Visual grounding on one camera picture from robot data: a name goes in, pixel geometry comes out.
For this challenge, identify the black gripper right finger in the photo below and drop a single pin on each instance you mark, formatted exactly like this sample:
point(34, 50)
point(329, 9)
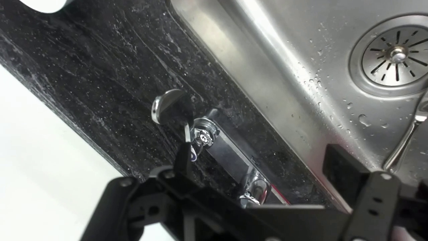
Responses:
point(375, 200)

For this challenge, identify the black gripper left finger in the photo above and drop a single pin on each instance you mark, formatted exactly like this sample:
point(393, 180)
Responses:
point(111, 204)

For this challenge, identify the silver butter knife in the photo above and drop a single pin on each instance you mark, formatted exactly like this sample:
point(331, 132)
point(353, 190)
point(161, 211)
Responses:
point(403, 141)

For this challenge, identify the stainless steel sink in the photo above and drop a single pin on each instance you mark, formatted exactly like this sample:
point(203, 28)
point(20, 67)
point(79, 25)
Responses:
point(312, 67)

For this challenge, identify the chrome round cap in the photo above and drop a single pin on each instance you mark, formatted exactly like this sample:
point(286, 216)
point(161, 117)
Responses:
point(165, 107)

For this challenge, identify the chrome gooseneck faucet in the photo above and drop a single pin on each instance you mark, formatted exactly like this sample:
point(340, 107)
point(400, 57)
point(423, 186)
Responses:
point(232, 160)

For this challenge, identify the white cup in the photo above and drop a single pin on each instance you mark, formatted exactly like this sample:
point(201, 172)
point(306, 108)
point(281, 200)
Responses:
point(44, 5)

